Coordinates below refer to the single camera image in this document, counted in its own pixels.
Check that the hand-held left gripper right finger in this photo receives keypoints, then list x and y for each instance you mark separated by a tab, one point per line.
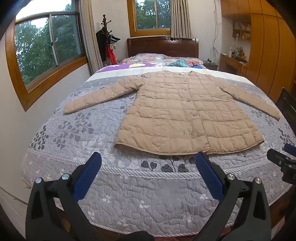
209	176

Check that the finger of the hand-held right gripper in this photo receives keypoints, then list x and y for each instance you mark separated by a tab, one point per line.
290	147
275	157

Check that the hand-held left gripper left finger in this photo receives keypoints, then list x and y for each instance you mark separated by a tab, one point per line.
89	176

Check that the beige quilted jacket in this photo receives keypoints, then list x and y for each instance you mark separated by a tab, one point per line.
175	111

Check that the dark wooden chair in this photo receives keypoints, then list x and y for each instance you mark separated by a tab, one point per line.
288	104

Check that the grey leaf-print bedspread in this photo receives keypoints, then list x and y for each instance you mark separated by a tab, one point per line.
129	197

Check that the wooden desk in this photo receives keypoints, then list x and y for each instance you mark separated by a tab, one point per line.
231	63

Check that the cream plaid sheet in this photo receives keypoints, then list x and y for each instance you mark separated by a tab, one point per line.
111	74

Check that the wooden wardrobe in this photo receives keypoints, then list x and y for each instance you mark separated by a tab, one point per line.
266	46

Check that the cluster of small desk items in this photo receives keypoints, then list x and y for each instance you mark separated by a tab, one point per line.
240	52

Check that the small blue cloth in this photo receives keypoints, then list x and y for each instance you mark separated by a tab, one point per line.
196	67

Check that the dark nightstand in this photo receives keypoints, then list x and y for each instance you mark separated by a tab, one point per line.
211	66

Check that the purple floral blanket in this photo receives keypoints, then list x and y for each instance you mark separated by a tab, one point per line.
111	67

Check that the white bottle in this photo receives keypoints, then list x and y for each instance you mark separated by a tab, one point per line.
230	52

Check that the teal quilted jacket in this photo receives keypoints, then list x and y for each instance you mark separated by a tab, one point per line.
180	63

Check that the red hanging garment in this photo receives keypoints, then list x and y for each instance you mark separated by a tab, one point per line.
111	55

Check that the row of shelf bottles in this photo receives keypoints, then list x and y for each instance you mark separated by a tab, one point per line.
242	32

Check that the pink floral quilt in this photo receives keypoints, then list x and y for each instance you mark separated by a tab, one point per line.
148	58

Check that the dark wooden headboard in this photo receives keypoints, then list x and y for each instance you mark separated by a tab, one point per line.
161	46

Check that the large wooden-framed window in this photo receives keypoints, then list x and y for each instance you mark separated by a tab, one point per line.
46	44

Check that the black hanging item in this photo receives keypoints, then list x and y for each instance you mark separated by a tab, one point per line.
113	39

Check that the plain beige curtain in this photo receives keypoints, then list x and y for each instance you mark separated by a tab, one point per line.
92	34

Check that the wooden coat rack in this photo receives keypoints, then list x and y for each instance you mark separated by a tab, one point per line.
104	23

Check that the striped beige curtain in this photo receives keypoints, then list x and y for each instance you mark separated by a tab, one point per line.
180	18

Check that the small wooden-framed window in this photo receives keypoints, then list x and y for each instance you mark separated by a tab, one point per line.
150	16

